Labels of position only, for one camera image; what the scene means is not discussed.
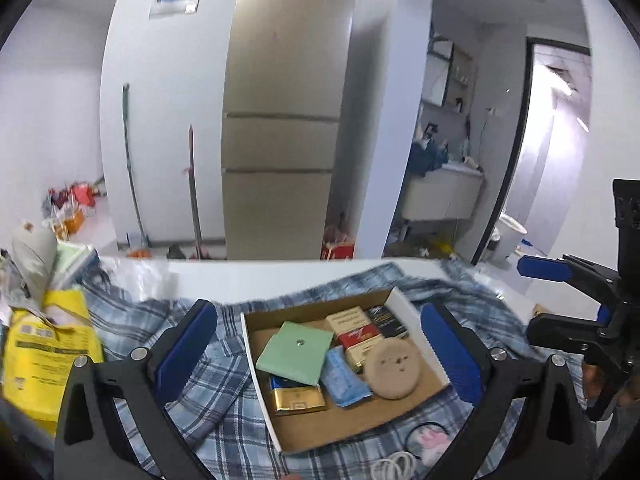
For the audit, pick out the pale green package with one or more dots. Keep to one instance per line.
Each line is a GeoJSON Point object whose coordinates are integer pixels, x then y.
{"type": "Point", "coordinates": [75, 262]}

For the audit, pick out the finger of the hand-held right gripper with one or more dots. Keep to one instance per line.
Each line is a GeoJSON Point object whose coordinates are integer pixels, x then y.
{"type": "Point", "coordinates": [565, 332]}
{"type": "Point", "coordinates": [542, 267]}

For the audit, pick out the red plastic bags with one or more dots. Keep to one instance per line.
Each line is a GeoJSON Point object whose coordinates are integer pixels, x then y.
{"type": "Point", "coordinates": [77, 194]}

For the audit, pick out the white toilet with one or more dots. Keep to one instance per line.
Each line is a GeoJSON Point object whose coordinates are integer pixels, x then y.
{"type": "Point", "coordinates": [510, 235]}

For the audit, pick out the bathroom mirror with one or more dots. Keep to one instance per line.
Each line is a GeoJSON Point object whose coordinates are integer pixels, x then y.
{"type": "Point", "coordinates": [439, 75]}

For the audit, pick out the bathroom vanity cabinet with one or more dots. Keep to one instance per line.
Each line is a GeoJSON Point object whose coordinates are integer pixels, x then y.
{"type": "Point", "coordinates": [440, 195]}

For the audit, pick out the blue plaid blanket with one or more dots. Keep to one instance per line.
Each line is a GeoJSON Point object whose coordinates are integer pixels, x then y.
{"type": "Point", "coordinates": [220, 410]}

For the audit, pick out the wooden bathroom shelf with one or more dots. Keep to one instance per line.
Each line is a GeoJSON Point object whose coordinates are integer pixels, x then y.
{"type": "Point", "coordinates": [461, 82]}

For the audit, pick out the light blue tissue packet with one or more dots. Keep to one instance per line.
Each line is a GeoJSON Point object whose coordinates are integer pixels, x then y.
{"type": "Point", "coordinates": [342, 380]}

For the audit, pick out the black tissue packet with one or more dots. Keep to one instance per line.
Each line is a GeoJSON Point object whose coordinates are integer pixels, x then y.
{"type": "Point", "coordinates": [387, 320]}

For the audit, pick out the beige round sponge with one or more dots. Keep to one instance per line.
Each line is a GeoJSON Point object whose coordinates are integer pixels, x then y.
{"type": "Point", "coordinates": [392, 370]}

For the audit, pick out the red and gold cigarette pack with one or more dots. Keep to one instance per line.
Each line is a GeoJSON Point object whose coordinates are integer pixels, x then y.
{"type": "Point", "coordinates": [357, 335]}

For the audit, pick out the blue and gold cigarette pack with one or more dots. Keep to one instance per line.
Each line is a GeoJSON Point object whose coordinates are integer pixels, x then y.
{"type": "Point", "coordinates": [297, 400]}

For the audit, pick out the black door frame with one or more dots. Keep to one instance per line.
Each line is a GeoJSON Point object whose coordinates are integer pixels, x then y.
{"type": "Point", "coordinates": [522, 110]}

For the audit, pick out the blue cloth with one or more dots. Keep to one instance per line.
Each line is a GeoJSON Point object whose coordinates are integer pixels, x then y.
{"type": "Point", "coordinates": [425, 160]}

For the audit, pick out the yellow plastic bag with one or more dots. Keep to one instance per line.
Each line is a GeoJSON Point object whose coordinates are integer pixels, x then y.
{"type": "Point", "coordinates": [45, 350]}

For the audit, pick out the white cardboard box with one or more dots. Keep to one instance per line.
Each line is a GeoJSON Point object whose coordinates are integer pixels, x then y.
{"type": "Point", "coordinates": [320, 425]}

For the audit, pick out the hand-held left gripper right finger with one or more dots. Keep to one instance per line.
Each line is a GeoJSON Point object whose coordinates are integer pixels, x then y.
{"type": "Point", "coordinates": [450, 355]}

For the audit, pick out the red box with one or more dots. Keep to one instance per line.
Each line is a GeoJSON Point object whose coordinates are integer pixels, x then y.
{"type": "Point", "coordinates": [339, 250]}

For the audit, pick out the person's right hand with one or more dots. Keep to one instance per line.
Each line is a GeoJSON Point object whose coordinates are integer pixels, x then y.
{"type": "Point", "coordinates": [591, 384]}

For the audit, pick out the orange plastic bag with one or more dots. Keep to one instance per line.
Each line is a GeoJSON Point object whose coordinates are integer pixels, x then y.
{"type": "Point", "coordinates": [67, 222]}

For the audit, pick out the gold refrigerator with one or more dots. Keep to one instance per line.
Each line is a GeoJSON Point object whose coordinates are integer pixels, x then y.
{"type": "Point", "coordinates": [280, 160]}

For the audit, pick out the grey fabric bag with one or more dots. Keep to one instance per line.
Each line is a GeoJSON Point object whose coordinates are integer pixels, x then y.
{"type": "Point", "coordinates": [35, 255]}

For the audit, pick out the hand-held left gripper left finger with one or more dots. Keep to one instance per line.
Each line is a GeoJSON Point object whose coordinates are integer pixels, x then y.
{"type": "Point", "coordinates": [185, 355]}

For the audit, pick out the green snap pouch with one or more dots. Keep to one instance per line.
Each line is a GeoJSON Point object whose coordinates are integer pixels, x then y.
{"type": "Point", "coordinates": [290, 355]}

